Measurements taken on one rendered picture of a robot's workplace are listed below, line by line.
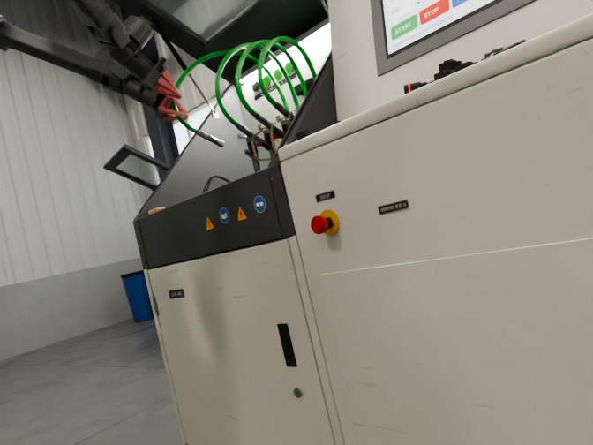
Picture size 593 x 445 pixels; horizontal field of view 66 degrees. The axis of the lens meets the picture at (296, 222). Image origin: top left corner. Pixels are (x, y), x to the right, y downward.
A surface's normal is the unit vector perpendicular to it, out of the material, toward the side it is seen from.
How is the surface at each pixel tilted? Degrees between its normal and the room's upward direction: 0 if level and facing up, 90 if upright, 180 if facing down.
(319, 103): 90
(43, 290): 90
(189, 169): 90
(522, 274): 90
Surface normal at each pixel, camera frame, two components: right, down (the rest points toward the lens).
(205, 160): 0.70, -0.18
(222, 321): -0.68, 0.14
